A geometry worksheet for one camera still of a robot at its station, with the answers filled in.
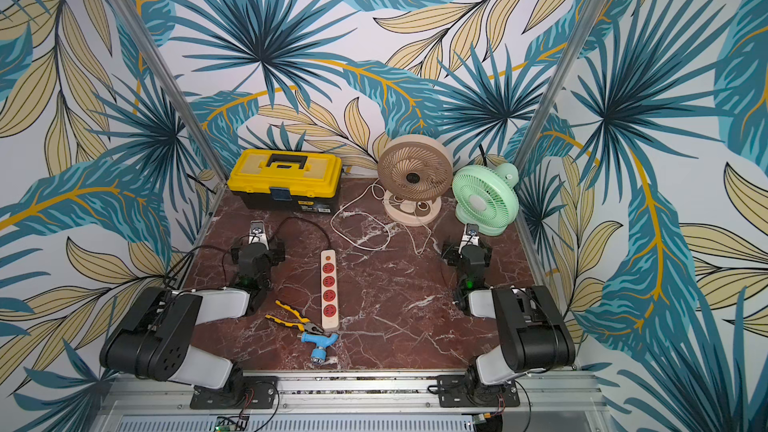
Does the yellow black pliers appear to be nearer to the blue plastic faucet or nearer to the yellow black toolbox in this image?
the blue plastic faucet

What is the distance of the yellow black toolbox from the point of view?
3.19ft

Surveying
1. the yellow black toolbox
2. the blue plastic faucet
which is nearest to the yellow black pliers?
the blue plastic faucet

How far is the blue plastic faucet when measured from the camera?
780 mm

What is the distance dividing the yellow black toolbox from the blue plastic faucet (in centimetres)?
41
